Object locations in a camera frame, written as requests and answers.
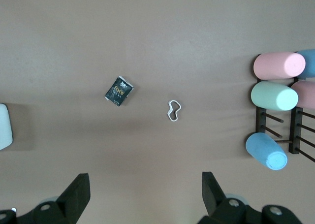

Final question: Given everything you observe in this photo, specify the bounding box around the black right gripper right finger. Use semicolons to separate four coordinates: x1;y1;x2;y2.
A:
196;171;304;224

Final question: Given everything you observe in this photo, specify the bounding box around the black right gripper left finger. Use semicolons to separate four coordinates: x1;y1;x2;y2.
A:
0;173;91;224

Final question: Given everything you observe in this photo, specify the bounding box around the white plastic open bin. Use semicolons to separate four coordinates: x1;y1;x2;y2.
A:
0;103;13;151

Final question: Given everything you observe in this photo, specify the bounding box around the blue foam cylinder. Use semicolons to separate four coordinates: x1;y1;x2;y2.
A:
245;132;288;171
295;49;315;79

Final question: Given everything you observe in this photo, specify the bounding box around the dark wooden peg rack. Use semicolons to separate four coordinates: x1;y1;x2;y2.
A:
255;53;315;163

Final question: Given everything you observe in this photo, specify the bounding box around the white rubber band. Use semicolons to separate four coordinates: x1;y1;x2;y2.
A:
167;99;183;123

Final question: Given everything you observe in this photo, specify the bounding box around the green foam cylinder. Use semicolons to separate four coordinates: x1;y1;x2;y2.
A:
251;81;299;112

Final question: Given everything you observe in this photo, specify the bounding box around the pink foam cylinder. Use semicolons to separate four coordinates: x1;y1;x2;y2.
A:
290;80;315;109
253;52;306;81

